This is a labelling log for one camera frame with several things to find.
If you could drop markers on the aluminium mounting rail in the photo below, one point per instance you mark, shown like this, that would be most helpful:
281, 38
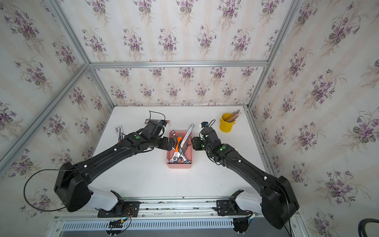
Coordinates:
182, 207

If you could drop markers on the red rectangular carton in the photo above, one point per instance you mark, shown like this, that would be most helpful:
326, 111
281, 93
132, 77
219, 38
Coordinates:
156, 120

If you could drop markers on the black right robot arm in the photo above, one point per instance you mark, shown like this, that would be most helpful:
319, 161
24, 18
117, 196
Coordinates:
279, 202

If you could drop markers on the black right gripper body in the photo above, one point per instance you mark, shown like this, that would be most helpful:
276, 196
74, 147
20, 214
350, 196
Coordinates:
198, 144

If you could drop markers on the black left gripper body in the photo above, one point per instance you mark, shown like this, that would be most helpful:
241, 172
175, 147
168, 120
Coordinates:
163, 143

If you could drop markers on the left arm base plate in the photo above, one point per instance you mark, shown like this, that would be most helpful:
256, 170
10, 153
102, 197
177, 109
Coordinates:
125, 209

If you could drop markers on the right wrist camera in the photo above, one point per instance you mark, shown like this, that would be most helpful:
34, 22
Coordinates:
204, 124

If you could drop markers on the pink plastic storage box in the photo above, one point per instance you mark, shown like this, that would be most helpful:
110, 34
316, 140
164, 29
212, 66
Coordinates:
185, 159

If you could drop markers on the coloured pencils bundle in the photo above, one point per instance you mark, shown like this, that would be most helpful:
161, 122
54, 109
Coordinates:
233, 116

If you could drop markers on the yellow pencil cup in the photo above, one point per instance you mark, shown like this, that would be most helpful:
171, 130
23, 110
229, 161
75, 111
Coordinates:
226, 126

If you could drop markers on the large silver adjustable wrench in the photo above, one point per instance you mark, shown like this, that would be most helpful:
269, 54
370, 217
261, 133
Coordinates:
185, 139

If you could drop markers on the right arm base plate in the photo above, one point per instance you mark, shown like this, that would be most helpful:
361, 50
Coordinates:
226, 207

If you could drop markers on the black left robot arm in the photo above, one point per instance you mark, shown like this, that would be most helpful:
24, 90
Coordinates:
73, 181

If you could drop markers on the orange handled adjustable wrench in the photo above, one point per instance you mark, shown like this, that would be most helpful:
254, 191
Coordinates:
174, 159

